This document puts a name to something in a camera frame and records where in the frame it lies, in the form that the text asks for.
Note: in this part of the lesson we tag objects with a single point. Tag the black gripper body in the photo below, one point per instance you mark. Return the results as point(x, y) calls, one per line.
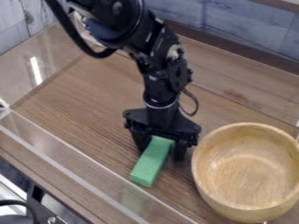
point(165, 123)

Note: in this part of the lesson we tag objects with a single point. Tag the clear acrylic front wall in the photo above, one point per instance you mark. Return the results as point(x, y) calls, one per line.
point(82, 183)

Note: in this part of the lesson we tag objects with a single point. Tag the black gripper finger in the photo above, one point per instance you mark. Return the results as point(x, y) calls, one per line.
point(142, 138)
point(179, 150)

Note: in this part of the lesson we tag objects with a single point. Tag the black table leg frame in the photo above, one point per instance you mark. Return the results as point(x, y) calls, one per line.
point(20, 210)

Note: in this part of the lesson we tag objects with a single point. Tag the wooden bowl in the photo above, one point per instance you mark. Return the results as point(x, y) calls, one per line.
point(245, 168)

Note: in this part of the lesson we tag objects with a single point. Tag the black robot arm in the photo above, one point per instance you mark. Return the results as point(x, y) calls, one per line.
point(125, 25)

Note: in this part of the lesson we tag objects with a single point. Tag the green rectangular stick block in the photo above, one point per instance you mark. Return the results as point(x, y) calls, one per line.
point(151, 161)

